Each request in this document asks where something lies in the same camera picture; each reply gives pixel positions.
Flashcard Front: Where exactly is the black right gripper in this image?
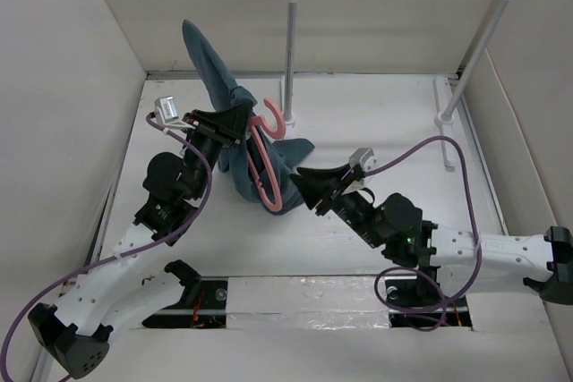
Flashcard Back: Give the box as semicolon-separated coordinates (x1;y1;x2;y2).
287;162;384;248

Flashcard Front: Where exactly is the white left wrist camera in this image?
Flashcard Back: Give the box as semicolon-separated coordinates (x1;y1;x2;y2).
154;96;186;129

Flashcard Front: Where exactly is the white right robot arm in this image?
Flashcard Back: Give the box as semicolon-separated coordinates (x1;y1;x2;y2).
291;165;572;309

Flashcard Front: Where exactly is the white metal clothes rack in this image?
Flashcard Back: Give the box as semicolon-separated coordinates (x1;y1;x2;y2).
275;0;526;172

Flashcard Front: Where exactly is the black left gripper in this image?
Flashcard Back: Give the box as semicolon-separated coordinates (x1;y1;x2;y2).
180;99;251;199

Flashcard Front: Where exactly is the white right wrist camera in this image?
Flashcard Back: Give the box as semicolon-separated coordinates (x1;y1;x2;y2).
349;148;378;191

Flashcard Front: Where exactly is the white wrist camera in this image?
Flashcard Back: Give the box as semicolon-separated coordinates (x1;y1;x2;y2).
349;148;378;191
154;96;186;129

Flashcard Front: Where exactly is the pink plastic hanger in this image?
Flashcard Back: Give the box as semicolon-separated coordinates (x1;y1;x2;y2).
247;98;287;213

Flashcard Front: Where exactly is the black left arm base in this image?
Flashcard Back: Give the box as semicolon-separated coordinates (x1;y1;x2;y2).
141;277;228;329

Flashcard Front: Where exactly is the blue t shirt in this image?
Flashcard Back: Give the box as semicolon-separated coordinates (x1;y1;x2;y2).
182;20;315;215

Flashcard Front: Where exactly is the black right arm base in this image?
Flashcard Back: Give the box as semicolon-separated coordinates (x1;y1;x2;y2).
374;267;472;332

